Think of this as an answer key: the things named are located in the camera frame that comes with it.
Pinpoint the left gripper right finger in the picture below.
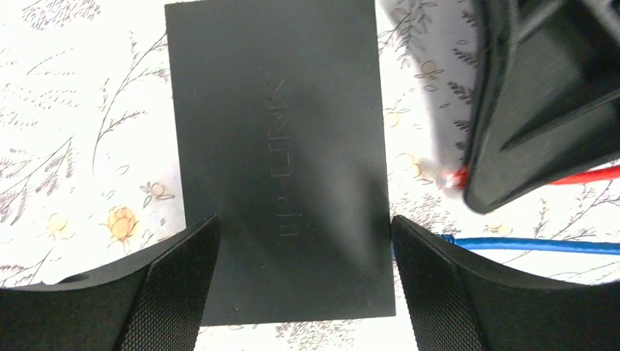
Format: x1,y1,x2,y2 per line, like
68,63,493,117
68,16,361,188
391,216,619,351

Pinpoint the blue ethernet cable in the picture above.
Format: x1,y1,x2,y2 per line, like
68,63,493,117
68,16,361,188
438,233,620,256

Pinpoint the black network switch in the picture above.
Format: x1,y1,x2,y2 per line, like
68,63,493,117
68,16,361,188
165,0,396,326

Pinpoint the floral patterned table mat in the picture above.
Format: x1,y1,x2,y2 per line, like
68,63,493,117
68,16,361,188
0,0,620,351

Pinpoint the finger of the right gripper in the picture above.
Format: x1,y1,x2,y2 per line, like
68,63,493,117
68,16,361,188
464,1,619,214

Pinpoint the red ethernet cable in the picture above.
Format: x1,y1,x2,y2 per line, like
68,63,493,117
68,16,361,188
436,165,620,192

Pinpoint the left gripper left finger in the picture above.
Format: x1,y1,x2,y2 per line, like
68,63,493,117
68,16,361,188
1,217,222,350

